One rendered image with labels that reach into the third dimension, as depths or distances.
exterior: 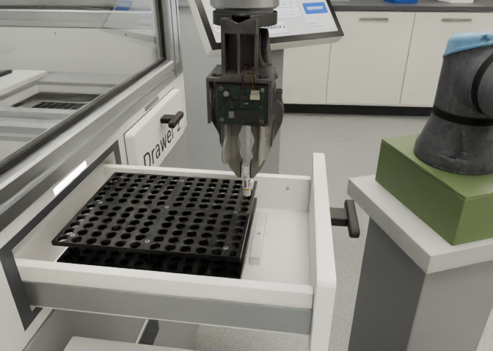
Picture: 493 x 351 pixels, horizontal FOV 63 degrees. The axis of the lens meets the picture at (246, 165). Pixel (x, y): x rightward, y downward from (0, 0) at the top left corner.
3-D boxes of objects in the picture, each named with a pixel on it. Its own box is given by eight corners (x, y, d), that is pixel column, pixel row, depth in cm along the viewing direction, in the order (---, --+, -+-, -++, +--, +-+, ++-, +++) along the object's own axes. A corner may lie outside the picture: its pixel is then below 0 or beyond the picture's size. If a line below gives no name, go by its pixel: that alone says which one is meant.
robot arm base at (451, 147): (464, 136, 85) (476, 91, 80) (521, 170, 72) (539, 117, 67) (398, 143, 82) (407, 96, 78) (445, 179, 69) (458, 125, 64)
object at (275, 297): (308, 208, 65) (311, 175, 63) (309, 338, 43) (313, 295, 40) (76, 192, 70) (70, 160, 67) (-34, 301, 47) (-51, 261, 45)
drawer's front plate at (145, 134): (183, 131, 99) (180, 88, 94) (141, 191, 73) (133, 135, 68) (177, 131, 99) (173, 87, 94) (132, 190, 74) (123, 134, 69)
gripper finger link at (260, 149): (245, 194, 51) (241, 125, 47) (251, 172, 56) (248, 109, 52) (270, 195, 50) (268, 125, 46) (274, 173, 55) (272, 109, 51)
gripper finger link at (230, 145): (211, 191, 51) (213, 122, 47) (220, 169, 56) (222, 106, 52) (235, 194, 51) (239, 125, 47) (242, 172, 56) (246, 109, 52)
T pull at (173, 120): (184, 116, 85) (183, 110, 85) (174, 129, 79) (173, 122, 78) (167, 115, 86) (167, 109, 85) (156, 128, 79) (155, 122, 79)
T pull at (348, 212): (352, 206, 54) (353, 197, 53) (359, 240, 47) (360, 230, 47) (325, 204, 54) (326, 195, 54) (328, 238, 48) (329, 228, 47)
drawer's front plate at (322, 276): (318, 211, 67) (324, 151, 62) (326, 363, 42) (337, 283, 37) (307, 210, 68) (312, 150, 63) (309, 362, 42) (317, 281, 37)
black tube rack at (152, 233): (257, 216, 63) (257, 180, 60) (240, 300, 47) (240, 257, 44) (120, 206, 65) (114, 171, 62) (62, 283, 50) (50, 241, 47)
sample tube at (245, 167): (251, 197, 56) (249, 167, 54) (242, 197, 56) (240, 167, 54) (252, 192, 57) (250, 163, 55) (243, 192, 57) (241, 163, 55)
